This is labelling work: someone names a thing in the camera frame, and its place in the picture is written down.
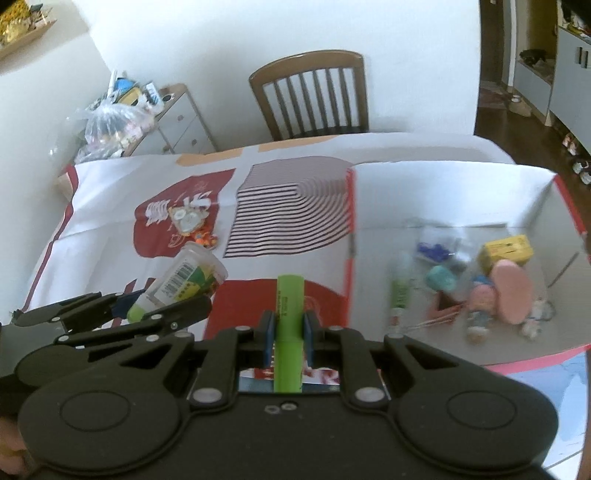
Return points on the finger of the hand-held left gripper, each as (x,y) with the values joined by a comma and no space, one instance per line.
(175,318)
(78,311)

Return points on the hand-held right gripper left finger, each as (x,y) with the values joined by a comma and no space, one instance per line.
(269,337)

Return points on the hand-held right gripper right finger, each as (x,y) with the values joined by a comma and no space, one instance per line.
(308,339)

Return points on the green highlighter pen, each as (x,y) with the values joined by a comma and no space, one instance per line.
(288,304)

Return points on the clear jar with green cap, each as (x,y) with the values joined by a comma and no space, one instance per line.
(184,277)

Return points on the white tube with green cap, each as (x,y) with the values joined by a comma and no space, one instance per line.
(400,288)

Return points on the white cardboard box red edges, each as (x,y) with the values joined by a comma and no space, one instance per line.
(438,194)

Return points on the person's left hand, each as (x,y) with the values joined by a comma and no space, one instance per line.
(9,447)

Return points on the small orange toy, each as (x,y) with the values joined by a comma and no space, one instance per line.
(205,239)

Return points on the small white figurine toy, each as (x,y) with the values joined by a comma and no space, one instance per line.
(185,219)

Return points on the teal plush toy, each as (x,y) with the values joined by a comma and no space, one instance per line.
(441,278)

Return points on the clear bag of blue pieces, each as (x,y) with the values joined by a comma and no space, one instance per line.
(431,249)

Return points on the small doll figure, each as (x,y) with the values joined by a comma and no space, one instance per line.
(482,295)

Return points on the clear plastic bag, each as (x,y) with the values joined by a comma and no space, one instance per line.
(111,124)

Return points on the white drawer cabinet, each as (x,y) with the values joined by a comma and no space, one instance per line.
(184,124)

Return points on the small yellow box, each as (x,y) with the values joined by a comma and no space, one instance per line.
(505,249)

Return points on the yellow and blue pouch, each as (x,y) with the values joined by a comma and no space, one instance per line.
(125,91)

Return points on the wooden chair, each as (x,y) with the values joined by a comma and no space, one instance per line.
(309,92)

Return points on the beige slippers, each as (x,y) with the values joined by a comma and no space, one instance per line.
(519,104)

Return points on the row of shoes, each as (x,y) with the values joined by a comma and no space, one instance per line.
(577,157)

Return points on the brown wooden door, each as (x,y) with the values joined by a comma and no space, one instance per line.
(496,41)

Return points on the black shoes on bench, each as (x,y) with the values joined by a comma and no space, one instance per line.
(533,56)

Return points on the white shoe cabinet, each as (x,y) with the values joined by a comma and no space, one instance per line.
(568,83)

